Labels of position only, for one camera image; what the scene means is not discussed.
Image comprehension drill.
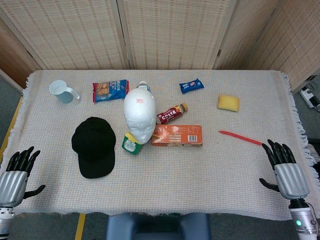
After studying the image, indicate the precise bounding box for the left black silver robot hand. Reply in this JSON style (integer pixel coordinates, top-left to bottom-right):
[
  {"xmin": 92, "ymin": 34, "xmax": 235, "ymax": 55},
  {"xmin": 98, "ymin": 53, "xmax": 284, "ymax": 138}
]
[{"xmin": 0, "ymin": 146, "xmax": 46, "ymax": 208}]

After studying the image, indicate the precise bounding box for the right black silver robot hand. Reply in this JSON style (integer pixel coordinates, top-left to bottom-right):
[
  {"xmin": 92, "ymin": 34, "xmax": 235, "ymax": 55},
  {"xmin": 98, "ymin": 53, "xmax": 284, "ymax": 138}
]
[{"xmin": 259, "ymin": 139, "xmax": 310, "ymax": 200}]

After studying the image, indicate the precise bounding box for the black baseball cap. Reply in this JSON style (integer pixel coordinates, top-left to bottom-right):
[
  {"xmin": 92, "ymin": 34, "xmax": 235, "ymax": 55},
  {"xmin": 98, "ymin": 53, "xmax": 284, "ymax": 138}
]
[{"xmin": 71, "ymin": 116, "xmax": 117, "ymax": 179}]

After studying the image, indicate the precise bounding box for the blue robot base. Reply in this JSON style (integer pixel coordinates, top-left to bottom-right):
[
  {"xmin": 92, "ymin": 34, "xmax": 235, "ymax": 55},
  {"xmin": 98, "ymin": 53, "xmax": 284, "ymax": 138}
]
[{"xmin": 106, "ymin": 212, "xmax": 211, "ymax": 240}]

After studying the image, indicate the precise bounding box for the white foam mannequin head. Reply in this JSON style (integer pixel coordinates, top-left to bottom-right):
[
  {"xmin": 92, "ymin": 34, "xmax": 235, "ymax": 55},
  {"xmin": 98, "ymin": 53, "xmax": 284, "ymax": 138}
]
[{"xmin": 123, "ymin": 88, "xmax": 157, "ymax": 145}]

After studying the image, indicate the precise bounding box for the red pen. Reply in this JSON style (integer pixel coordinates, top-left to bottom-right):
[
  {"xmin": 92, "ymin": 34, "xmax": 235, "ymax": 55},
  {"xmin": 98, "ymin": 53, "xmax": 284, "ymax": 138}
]
[{"xmin": 218, "ymin": 129, "xmax": 263, "ymax": 146}]

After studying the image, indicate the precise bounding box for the white power strip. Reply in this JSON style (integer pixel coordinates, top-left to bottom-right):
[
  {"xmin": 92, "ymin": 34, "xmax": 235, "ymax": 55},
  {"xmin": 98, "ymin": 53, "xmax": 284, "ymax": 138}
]
[{"xmin": 299, "ymin": 86, "xmax": 320, "ymax": 109}]

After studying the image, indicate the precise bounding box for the yellow sponge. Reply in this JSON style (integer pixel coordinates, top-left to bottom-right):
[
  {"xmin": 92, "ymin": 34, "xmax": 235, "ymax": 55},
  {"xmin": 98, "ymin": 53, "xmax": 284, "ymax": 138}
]
[{"xmin": 216, "ymin": 93, "xmax": 241, "ymax": 113}]

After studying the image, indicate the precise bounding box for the white plastic measuring cup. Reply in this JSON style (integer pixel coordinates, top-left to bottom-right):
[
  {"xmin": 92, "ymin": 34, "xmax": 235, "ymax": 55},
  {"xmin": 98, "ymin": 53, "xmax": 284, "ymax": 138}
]
[{"xmin": 48, "ymin": 79, "xmax": 81, "ymax": 104}]

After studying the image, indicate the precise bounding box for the beige woven tablecloth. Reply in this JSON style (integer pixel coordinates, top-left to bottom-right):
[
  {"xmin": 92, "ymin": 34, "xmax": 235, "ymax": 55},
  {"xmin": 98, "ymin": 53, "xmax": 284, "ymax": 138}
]
[{"xmin": 4, "ymin": 69, "xmax": 313, "ymax": 222}]

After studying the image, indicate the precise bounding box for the orange biscuit box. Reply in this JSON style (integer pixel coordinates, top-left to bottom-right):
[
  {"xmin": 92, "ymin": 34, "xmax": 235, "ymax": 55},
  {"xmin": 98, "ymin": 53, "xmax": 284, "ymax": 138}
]
[{"xmin": 150, "ymin": 124, "xmax": 204, "ymax": 148}]

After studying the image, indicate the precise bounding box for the green tub yellow lid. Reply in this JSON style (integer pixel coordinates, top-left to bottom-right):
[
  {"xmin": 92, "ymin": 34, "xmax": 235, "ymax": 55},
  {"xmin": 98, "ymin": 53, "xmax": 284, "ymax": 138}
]
[{"xmin": 121, "ymin": 132, "xmax": 144, "ymax": 156}]

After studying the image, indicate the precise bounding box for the red blue biscuit bag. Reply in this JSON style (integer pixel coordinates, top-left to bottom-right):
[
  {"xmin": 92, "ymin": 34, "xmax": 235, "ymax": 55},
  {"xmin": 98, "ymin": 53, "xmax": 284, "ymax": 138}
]
[{"xmin": 92, "ymin": 79, "xmax": 130, "ymax": 103}]

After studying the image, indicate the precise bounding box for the Costa coffee bottle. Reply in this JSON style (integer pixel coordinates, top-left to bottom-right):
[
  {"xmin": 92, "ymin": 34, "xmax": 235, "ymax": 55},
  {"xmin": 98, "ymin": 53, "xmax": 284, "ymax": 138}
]
[{"xmin": 156, "ymin": 102, "xmax": 189, "ymax": 125}]

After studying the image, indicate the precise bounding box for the blue cookie packet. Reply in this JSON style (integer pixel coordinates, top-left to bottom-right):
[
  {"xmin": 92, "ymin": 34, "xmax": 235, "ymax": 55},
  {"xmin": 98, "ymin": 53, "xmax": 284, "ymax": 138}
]
[{"xmin": 179, "ymin": 77, "xmax": 205, "ymax": 95}]

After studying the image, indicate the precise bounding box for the clear water bottle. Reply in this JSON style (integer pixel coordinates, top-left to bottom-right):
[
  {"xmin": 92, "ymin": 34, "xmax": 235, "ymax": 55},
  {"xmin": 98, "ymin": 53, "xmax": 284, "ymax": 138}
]
[{"xmin": 136, "ymin": 80, "xmax": 153, "ymax": 93}]

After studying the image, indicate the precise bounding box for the beige folding screen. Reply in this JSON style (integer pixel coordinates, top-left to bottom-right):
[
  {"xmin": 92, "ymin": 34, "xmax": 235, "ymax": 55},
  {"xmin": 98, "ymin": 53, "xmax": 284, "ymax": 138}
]
[{"xmin": 0, "ymin": 0, "xmax": 320, "ymax": 94}]

